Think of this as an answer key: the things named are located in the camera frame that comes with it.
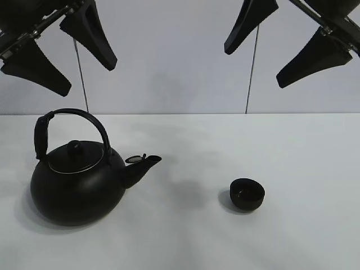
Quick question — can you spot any small black teacup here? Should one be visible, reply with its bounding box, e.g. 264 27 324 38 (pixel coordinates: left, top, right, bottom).
229 178 266 212

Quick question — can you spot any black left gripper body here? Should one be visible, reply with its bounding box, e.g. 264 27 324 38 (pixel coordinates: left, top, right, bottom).
1 1 85 60

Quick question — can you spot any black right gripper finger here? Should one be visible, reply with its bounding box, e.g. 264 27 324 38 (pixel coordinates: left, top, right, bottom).
276 28 352 88
224 0 279 55

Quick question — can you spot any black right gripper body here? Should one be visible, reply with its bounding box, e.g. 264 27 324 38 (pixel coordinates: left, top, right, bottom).
291 1 359 55

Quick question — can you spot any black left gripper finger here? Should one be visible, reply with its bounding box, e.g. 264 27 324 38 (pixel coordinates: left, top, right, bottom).
1 43 71 97
60 1 118 71

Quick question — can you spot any black round teapot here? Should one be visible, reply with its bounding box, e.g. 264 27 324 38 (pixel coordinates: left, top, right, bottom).
30 108 162 226

